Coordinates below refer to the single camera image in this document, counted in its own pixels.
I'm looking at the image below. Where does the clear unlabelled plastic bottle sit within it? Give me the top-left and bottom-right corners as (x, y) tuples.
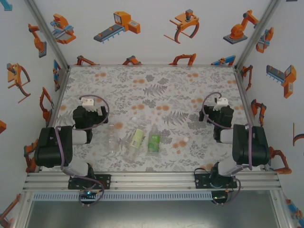
(107, 124), (120, 154)

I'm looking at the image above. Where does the pale yellow label plastic bottle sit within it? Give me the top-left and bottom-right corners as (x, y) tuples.
(124, 124), (146, 164)

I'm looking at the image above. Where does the green label plastic bottle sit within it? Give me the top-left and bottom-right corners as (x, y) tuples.
(147, 123), (162, 155)

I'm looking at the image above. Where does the floral patterned table cover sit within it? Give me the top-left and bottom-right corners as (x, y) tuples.
(47, 66), (265, 173)

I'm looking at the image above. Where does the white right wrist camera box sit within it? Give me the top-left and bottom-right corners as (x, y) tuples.
(213, 96), (229, 112)

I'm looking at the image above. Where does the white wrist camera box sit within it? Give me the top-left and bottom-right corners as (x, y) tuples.
(80, 98), (95, 113)
(213, 96), (229, 112)

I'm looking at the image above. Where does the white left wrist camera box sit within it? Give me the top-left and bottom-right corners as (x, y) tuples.
(80, 98), (95, 113)

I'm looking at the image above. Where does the aluminium side rail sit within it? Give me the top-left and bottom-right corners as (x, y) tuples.
(233, 67), (272, 171)
(38, 66), (71, 173)

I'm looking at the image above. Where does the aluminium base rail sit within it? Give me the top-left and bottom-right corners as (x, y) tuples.
(22, 171), (283, 192)

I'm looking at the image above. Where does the grey slotted cable duct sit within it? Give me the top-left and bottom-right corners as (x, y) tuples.
(32, 191), (212, 202)

